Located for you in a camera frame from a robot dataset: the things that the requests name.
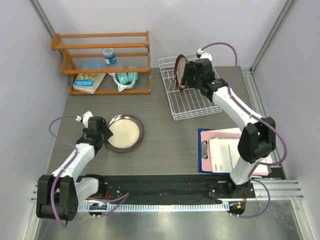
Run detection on large brown rimmed cream plate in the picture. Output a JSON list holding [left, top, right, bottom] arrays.
[[104, 114, 145, 153]]

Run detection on white wire dish rack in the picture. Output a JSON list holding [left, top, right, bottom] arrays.
[[158, 54, 222, 121]]

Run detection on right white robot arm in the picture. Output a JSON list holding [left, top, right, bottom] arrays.
[[177, 58, 276, 198]]

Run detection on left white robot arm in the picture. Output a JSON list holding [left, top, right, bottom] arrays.
[[36, 111, 113, 224]]

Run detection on orange wooden shelf rack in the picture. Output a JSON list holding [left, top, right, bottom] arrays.
[[51, 31, 152, 95]]

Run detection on paperback book with blue cover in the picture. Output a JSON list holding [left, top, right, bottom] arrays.
[[72, 73, 106, 94]]

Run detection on blue clipboard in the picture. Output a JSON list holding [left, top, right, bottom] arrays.
[[197, 128, 241, 174]]

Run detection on white teal cat-ear headphones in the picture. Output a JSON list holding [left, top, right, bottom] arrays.
[[108, 72, 139, 92]]

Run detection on clear water bottle blue cap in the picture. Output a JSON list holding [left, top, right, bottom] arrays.
[[102, 48, 123, 70]]

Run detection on white printed manual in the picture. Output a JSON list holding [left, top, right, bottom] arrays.
[[209, 136, 240, 174]]

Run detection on pink paper sheet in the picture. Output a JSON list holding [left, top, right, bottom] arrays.
[[200, 129, 270, 177]]

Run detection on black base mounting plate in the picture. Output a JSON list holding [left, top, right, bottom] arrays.
[[91, 174, 256, 205]]

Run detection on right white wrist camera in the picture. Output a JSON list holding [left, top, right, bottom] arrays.
[[196, 48, 213, 61]]

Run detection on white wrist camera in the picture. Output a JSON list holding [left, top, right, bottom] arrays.
[[75, 111, 94, 128], [196, 48, 213, 61]]

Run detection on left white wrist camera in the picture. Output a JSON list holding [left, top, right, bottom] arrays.
[[75, 111, 94, 128]]

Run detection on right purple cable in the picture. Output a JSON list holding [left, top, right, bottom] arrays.
[[196, 42, 288, 218]]

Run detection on purple cable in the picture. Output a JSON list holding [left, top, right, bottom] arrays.
[[196, 42, 288, 218], [48, 115, 83, 229]]

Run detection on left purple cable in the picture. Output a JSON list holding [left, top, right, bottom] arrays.
[[48, 115, 83, 229]]

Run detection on white slotted cable duct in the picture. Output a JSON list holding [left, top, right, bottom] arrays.
[[77, 201, 230, 213]]

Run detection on grey aluminium frame post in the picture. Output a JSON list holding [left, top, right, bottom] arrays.
[[29, 0, 56, 39], [250, 0, 297, 74]]

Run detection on aluminium front rail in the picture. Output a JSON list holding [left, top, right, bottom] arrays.
[[31, 179, 305, 203]]

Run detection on left grey aluminium frame post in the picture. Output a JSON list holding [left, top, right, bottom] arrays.
[[29, 0, 56, 39]]

